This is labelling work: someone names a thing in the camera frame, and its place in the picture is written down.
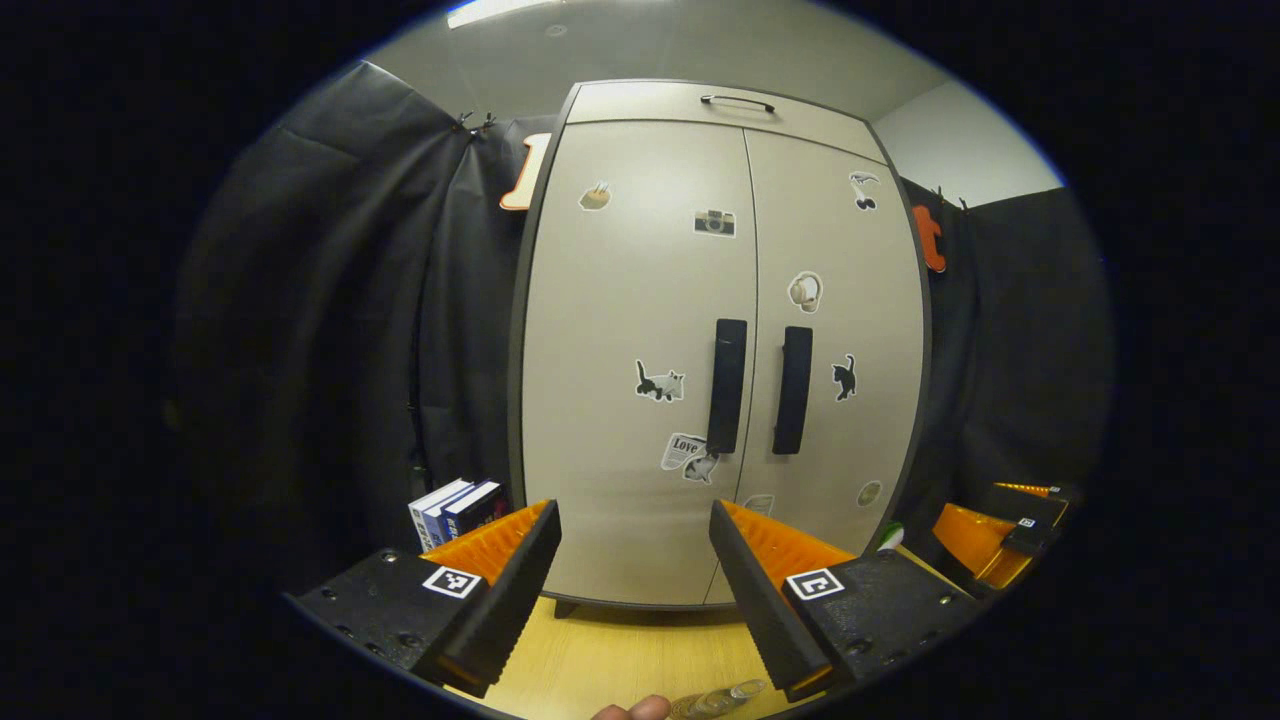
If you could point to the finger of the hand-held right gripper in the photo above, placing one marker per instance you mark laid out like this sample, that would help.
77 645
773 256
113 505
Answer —
1040 505
975 545

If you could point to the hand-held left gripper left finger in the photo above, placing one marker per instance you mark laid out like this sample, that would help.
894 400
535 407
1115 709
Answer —
500 600

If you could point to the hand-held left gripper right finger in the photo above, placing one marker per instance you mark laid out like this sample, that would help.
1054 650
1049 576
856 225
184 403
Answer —
770 610

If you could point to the white grey cabinet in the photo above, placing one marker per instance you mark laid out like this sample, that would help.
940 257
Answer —
515 400

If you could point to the white cabinet door black cat sticker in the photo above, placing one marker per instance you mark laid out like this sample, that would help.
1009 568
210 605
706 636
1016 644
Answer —
850 250

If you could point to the white cabinet door camera sticker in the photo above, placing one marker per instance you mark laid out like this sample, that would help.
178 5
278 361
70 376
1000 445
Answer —
630 300

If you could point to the white cabinet drawer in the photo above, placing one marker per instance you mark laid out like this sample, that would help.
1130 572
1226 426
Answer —
640 100

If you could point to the blue book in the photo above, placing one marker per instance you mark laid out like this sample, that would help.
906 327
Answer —
450 515

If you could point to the white book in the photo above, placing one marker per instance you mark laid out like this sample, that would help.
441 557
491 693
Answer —
430 510

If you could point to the black backdrop cloth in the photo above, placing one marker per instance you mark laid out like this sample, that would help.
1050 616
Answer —
330 350

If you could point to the ceiling light panel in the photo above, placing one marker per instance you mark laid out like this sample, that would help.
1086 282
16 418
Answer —
500 10

